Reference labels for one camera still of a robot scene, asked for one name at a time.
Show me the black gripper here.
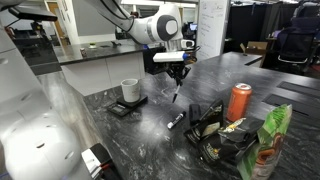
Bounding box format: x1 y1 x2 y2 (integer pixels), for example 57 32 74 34
166 62 191 86

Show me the black marker with grey cap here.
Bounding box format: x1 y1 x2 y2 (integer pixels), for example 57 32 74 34
172 85 181 103

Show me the black marker with white label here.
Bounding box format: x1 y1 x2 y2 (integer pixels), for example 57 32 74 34
167 111 186 129

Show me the white mug cup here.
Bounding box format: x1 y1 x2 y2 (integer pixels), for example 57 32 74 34
121 79 140 103

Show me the black rectangular case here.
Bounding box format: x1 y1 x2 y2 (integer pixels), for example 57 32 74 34
189 104 201 126

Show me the orange drink can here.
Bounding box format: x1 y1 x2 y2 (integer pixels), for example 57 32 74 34
226 83 252 122

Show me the white whiteboard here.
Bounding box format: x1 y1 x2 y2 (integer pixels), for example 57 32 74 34
196 0 230 61

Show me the black kitchen scale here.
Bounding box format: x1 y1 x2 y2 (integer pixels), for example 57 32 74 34
107 95 148 117

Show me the black snack bag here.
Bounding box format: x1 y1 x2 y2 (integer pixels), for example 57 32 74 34
184 99 263 164

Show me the cardboard box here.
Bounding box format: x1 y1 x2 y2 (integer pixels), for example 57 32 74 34
240 41 268 55

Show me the dark counter with white cabinet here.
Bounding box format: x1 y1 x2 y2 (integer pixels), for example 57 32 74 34
54 40 145 96

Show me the small jar on counter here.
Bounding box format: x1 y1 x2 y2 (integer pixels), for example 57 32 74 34
80 48 87 57

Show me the green snack bag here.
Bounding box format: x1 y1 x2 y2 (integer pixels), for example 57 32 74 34
237 104 293 180

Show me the black office chair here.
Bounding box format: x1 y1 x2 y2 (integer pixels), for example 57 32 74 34
277 17 320 75

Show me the black and white device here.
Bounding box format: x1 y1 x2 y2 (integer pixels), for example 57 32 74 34
81 143 122 180

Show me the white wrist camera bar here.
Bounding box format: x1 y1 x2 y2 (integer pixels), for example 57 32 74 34
153 51 188 62

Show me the black overhead camera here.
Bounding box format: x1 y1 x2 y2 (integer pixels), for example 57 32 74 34
8 6 57 22

